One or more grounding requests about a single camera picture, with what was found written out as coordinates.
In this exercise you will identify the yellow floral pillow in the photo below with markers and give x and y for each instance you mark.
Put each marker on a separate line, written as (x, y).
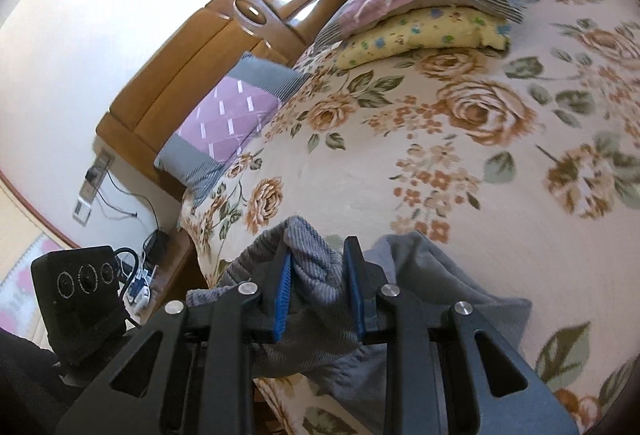
(431, 27)

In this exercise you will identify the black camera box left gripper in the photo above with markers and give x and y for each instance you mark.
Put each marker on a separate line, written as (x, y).
(77, 294)

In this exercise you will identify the brown wooden headboard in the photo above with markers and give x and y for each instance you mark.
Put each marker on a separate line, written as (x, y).
(197, 56)

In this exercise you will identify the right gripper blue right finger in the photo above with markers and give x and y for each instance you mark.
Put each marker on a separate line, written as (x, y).
(448, 370)

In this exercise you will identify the wall power outlet strip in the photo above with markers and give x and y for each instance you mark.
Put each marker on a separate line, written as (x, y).
(90, 186)

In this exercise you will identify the purple grey square pillow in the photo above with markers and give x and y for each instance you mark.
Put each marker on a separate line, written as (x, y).
(215, 132)

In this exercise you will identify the wooden nightstand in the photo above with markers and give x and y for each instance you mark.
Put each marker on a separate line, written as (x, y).
(178, 273)

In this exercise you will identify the floral bed blanket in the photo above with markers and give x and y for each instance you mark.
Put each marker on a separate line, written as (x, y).
(523, 167)

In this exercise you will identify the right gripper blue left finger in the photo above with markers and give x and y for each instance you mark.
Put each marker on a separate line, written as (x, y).
(187, 370)

